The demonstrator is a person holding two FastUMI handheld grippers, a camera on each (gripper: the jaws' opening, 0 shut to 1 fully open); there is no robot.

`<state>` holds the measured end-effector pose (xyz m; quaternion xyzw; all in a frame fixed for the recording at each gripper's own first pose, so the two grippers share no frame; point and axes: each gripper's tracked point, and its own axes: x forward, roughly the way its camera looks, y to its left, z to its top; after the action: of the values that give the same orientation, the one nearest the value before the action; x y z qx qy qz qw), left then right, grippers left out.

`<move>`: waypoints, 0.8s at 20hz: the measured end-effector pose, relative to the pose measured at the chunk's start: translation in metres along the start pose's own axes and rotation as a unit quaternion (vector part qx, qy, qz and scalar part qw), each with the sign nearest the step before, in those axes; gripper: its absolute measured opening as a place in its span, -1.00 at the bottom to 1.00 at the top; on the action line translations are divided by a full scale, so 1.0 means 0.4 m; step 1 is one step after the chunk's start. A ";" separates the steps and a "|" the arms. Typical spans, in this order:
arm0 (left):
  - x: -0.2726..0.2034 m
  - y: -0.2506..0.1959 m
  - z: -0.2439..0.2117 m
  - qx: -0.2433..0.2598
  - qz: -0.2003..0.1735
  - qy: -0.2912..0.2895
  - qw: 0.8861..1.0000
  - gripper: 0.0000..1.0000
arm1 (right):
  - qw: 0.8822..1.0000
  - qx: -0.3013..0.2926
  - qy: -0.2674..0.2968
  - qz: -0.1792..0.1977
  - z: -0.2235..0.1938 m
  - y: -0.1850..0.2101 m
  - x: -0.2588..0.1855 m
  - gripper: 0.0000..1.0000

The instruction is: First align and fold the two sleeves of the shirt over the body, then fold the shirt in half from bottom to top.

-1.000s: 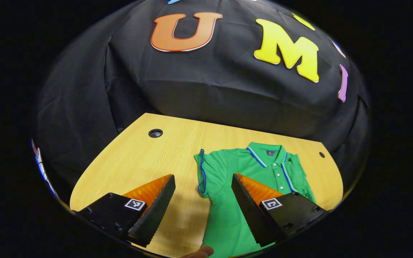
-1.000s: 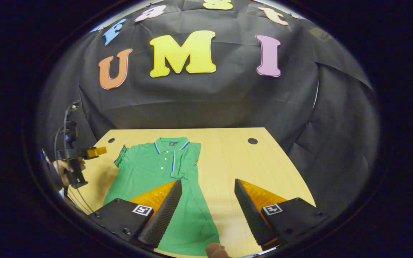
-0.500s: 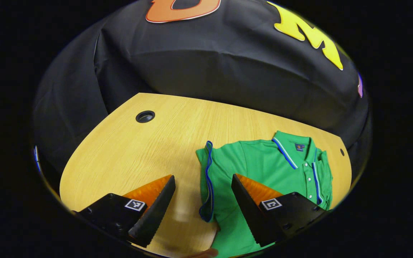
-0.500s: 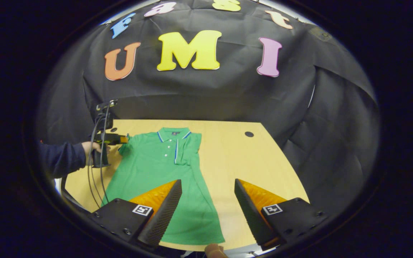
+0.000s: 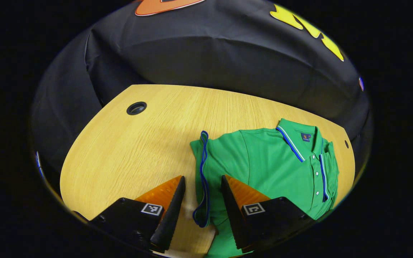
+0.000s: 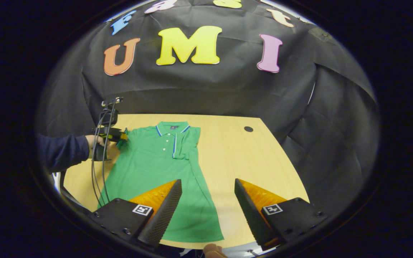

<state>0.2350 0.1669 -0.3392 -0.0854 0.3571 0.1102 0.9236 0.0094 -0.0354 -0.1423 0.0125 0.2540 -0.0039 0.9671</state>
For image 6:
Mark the green T-shirt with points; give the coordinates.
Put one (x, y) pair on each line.
(149, 168)

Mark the black backdrop cloth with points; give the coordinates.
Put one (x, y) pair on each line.
(206, 93)

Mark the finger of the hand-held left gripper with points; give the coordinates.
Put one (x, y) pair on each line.
(120, 136)

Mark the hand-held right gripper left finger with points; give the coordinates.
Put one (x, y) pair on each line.
(163, 215)

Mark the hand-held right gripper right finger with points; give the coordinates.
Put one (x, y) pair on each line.
(251, 215)

